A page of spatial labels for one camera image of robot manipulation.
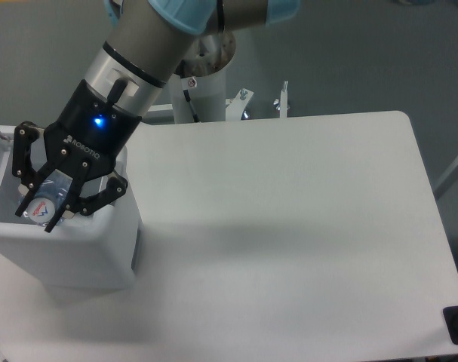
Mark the white frame at right edge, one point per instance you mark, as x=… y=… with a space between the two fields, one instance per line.
x=447 y=179

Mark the white base bracket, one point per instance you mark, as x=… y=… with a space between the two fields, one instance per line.
x=159 y=114
x=281 y=104
x=236 y=108

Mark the white left base bracket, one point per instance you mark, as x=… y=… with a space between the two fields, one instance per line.
x=159 y=114

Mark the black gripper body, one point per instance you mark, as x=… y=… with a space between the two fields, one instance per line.
x=90 y=130

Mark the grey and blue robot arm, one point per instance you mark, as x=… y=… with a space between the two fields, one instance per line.
x=136 y=61

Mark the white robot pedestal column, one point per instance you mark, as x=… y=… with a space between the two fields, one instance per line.
x=198 y=85

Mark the white trash can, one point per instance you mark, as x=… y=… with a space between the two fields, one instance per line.
x=97 y=251

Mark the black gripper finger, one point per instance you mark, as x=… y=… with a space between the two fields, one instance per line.
x=25 y=134
x=74 y=203

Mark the white far right base bracket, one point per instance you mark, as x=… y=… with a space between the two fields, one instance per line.
x=281 y=104

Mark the crushed clear plastic bottle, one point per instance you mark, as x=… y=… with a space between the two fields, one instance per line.
x=48 y=199

